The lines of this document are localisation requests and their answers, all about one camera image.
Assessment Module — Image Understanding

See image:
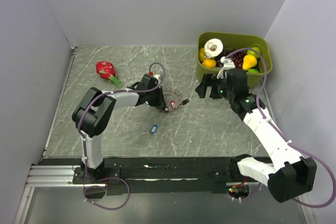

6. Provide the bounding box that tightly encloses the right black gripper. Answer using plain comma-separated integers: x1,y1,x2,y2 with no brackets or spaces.
195,73,234,101

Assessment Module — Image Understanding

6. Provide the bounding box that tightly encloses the red key tag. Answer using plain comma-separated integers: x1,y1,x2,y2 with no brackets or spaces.
170,100,175,109

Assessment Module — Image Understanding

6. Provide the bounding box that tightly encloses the black key fob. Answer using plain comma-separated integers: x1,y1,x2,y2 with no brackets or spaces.
182,99,190,105

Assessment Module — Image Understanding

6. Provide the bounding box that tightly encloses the red dragon fruit toy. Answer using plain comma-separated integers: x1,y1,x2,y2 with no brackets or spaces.
96,61,121,87

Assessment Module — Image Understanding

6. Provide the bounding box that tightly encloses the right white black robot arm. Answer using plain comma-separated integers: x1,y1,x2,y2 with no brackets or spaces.
195,68,317,202

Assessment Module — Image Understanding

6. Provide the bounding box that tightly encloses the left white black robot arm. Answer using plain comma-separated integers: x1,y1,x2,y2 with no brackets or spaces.
72,74,167,183

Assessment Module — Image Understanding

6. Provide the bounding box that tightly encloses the orange fruit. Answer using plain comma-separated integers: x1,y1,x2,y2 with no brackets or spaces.
202,58,217,69

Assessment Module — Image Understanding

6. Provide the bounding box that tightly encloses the yellow lemon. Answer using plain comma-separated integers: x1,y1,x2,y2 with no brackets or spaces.
198,48,206,62

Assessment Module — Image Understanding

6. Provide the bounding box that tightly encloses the loose blue key tag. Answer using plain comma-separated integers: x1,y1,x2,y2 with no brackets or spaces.
143,124,158,135

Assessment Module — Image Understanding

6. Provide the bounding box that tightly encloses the dark red grapes bunch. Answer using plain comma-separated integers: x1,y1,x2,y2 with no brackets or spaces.
215,49,246,68

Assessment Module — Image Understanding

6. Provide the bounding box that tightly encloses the small green fruit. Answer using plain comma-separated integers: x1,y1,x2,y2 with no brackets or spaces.
248,68,259,73

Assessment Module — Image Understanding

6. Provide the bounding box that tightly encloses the olive green plastic bin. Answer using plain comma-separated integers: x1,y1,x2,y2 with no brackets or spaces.
198,32,272,89

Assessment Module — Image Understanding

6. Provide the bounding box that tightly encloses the yellow pear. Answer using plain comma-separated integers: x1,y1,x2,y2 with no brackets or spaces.
242,55,258,71

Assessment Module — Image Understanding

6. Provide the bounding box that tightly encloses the green lime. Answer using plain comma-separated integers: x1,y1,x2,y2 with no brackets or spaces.
247,47,261,59

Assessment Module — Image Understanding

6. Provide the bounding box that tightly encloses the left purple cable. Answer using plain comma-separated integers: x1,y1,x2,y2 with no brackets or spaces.
77,62,166,211

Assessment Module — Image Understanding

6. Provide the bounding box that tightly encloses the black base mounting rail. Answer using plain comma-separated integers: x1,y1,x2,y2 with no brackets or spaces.
71,156,271,196

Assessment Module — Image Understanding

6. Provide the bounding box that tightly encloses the aluminium frame rail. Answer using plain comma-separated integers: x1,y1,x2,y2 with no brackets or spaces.
14,47,77,223

